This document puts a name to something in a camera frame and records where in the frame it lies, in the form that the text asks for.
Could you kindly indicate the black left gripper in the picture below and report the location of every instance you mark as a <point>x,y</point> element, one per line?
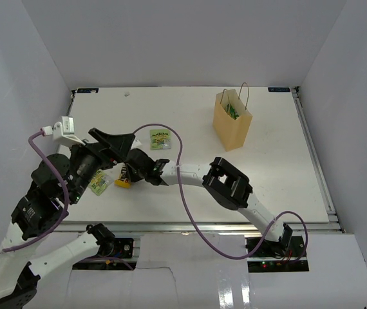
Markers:
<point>118,147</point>

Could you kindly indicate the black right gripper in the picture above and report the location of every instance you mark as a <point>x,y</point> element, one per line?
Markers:
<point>134,177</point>

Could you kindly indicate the yellow m&m's candy bag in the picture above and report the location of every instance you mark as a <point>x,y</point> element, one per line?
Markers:
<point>124,179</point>

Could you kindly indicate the green snack packet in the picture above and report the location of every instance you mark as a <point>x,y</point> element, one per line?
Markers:
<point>160,139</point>
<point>100,182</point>

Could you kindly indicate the brown paper bag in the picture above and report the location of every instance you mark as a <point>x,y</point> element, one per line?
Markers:
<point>232,133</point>

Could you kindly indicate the green yellow chip bag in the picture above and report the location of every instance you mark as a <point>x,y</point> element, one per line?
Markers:
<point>231,111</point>

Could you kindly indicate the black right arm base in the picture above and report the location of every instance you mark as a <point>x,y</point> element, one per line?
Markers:
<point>265,260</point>

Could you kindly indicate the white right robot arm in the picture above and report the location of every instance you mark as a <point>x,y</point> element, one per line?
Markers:
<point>224,182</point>

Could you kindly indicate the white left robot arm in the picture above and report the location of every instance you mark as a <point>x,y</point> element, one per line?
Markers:
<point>58,182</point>

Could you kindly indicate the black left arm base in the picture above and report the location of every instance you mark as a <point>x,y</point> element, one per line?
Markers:
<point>119,248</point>

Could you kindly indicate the left blue table label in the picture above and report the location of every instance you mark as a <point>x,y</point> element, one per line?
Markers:
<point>87,90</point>

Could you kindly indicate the blue table label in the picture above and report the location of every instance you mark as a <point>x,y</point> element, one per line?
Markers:
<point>87,90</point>
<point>279,89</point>

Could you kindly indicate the right blue table label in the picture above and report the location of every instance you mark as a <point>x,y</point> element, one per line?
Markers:
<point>279,89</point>

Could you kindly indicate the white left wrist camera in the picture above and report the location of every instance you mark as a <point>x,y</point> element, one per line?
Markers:
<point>63,132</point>

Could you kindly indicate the aluminium front rail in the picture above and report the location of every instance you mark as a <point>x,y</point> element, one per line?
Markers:
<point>187,227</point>

